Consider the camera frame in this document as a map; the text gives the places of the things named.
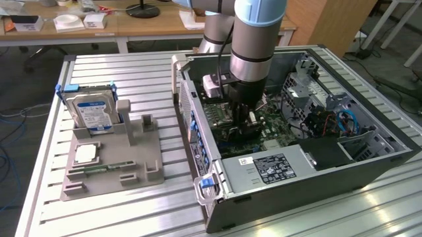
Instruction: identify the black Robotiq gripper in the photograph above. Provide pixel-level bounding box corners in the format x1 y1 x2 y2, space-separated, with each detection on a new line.
228 78 267 125

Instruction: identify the metal socket cover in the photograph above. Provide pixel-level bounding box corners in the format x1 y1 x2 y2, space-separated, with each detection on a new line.
255 94 269 111

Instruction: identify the green motherboard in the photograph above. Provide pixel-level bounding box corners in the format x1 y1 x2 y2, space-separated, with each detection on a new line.
193 81 299 158

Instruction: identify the metal drive cage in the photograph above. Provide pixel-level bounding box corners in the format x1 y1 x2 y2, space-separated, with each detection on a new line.
281 59 331 122

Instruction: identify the white paper stack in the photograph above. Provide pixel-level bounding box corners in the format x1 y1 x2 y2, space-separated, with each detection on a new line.
179 9 207 31

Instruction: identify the grey power supply unit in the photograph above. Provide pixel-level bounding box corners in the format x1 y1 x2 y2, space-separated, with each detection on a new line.
219 144 317 194

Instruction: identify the wooden cabinet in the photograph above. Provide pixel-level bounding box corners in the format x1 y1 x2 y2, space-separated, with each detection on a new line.
283 0 378 54

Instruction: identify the wooden desk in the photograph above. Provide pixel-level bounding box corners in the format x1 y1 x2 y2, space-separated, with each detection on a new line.
0 0 297 54

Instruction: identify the metal disk bay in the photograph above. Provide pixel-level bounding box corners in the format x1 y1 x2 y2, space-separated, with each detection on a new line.
337 130 396 161

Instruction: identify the open black PC case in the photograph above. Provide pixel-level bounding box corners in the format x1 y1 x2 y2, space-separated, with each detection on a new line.
171 48 422 234

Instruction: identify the black lamp base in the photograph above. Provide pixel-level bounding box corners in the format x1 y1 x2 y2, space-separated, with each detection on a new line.
125 0 160 19

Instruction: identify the hard disk in blue caddy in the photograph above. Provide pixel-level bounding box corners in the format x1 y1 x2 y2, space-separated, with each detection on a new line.
54 80 121 135

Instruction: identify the grey plastic parts rack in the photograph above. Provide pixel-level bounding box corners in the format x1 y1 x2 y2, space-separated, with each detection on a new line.
58 99 164 202

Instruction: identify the green RAM stick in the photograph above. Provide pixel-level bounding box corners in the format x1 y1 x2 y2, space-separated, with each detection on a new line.
69 161 136 174

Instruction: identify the silver CPU chip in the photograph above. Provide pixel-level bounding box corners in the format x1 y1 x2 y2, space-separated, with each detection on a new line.
73 144 100 165

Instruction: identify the small white box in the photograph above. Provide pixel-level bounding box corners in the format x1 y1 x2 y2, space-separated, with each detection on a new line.
82 13 108 29

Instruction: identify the white round holder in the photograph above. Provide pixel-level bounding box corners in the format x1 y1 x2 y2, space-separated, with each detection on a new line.
52 14 86 33

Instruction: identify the white box with black lid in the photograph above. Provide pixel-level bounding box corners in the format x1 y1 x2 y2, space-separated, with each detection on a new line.
8 15 45 32

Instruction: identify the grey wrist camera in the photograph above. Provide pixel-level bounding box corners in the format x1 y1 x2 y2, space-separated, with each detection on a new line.
201 73 228 98

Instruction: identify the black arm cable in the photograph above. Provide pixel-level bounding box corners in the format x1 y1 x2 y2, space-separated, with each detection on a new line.
216 22 236 96

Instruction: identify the blue wire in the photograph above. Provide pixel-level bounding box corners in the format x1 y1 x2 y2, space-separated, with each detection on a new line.
335 109 360 135

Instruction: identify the white table frame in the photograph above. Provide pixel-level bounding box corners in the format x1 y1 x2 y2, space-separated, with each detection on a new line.
360 0 422 68

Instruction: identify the blue floor cable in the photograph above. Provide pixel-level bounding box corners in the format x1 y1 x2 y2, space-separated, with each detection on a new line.
0 108 30 213

